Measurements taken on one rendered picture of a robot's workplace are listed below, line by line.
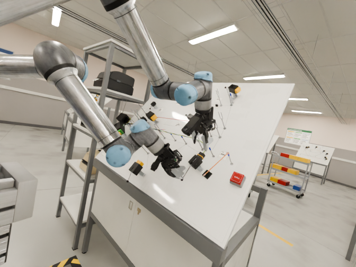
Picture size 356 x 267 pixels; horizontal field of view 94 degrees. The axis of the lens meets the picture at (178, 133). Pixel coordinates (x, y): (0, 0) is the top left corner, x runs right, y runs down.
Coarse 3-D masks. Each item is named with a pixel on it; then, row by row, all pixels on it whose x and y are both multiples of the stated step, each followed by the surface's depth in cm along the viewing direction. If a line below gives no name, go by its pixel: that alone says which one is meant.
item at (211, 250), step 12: (96, 168) 133; (108, 168) 122; (120, 180) 110; (132, 192) 101; (144, 204) 93; (156, 204) 87; (156, 216) 86; (168, 216) 81; (180, 228) 76; (192, 228) 73; (192, 240) 71; (204, 240) 68; (204, 252) 67; (216, 252) 64; (216, 264) 64
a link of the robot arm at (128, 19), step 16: (112, 0) 43; (128, 0) 44; (128, 16) 47; (128, 32) 50; (144, 32) 51; (144, 48) 53; (144, 64) 57; (160, 64) 59; (160, 80) 62; (160, 96) 68
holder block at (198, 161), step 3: (195, 156) 86; (198, 156) 85; (192, 159) 85; (195, 159) 85; (198, 159) 84; (189, 162) 85; (192, 162) 86; (195, 162) 84; (198, 162) 84; (201, 162) 86; (192, 165) 83; (195, 165) 84; (198, 165) 85; (195, 168) 85
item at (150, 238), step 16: (144, 208) 99; (144, 224) 98; (160, 224) 90; (144, 240) 96; (160, 240) 89; (176, 240) 82; (128, 256) 104; (144, 256) 95; (160, 256) 88; (176, 256) 81; (192, 256) 75
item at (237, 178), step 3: (234, 174) 77; (237, 174) 77; (240, 174) 76; (231, 177) 77; (234, 177) 76; (237, 177) 76; (240, 177) 75; (243, 177) 75; (231, 180) 76; (234, 180) 75; (237, 180) 75; (240, 180) 74; (237, 183) 74; (240, 183) 74
